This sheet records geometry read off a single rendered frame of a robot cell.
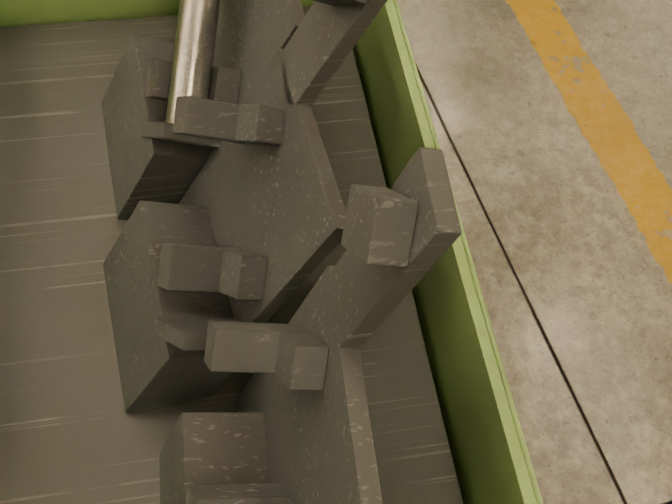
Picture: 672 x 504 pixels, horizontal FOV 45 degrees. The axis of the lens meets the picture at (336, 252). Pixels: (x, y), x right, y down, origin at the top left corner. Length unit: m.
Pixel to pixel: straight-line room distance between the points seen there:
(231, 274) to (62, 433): 0.18
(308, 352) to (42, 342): 0.29
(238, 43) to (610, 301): 1.23
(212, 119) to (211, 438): 0.21
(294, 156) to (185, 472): 0.21
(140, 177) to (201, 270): 0.13
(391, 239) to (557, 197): 1.51
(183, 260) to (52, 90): 0.31
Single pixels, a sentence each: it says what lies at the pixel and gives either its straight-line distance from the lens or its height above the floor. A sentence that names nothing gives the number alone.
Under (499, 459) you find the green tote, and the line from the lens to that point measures 0.54.
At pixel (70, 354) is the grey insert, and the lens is 0.66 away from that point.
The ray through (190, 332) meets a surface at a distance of 0.53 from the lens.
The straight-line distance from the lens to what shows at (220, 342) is 0.46.
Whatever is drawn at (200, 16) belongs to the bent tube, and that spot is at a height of 1.00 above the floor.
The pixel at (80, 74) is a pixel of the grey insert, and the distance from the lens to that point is 0.82.
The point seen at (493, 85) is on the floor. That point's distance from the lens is 2.02.
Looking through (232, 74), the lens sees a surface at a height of 0.96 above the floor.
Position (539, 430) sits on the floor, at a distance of 1.59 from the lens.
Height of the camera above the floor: 1.44
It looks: 59 degrees down
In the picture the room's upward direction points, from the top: 8 degrees clockwise
